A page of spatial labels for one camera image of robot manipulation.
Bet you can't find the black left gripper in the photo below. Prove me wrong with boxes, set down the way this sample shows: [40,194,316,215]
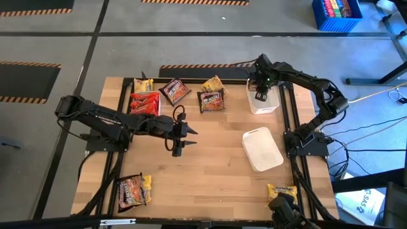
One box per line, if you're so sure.
[165,122,198,157]

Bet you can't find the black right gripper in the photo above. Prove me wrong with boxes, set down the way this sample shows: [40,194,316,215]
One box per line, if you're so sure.
[256,67,278,102]

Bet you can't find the white plastic bin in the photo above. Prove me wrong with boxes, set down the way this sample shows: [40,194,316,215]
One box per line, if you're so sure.
[241,126,285,173]
[129,90,162,117]
[245,78,281,116]

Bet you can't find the Saucy Noods noodle pack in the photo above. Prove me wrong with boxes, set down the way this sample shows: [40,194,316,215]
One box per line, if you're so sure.
[130,104,159,116]
[130,98,160,108]
[130,92,160,101]

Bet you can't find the black mat with hazard stripes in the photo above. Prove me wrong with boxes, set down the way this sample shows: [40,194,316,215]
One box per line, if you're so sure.
[158,62,258,80]
[0,60,62,105]
[0,0,76,17]
[141,0,250,6]

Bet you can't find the blue plastic crate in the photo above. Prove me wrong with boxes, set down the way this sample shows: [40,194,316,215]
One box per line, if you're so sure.
[311,0,363,32]

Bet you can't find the black metal stand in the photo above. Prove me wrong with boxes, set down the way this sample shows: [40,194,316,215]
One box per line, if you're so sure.
[345,60,407,87]

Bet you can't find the black metal beam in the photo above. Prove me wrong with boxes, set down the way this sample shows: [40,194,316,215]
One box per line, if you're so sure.
[332,168,407,193]

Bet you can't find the white printed box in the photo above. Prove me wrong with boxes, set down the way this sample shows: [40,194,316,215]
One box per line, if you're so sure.
[335,187,387,226]

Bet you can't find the black rig crossbar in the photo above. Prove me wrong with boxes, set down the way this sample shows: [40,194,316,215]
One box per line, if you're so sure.
[0,215,274,229]

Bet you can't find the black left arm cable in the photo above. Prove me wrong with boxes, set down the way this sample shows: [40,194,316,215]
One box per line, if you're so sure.
[163,104,187,153]

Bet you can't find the black aluminium table frame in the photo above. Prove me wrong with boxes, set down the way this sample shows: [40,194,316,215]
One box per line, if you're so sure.
[71,77,340,223]

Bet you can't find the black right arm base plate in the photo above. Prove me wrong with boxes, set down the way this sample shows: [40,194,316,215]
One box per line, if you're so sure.
[284,131,331,159]

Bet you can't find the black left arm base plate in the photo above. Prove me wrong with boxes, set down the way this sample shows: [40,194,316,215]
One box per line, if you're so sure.
[85,126,130,153]

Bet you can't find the black cable bundle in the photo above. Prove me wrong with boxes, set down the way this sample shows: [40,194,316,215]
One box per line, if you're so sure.
[76,151,125,217]
[291,157,340,222]

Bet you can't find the black floor cable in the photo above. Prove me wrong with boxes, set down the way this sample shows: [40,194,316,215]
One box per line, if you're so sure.
[326,116,407,137]
[346,148,407,153]

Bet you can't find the silver bracket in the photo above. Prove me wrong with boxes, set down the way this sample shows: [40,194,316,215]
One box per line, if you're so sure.
[99,218,137,226]

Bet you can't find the yellow floor cable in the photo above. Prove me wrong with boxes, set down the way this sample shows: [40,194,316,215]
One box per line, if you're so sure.
[348,88,407,104]

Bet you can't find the grey metal rail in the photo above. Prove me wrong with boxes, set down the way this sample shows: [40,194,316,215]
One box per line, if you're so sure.
[375,0,407,63]

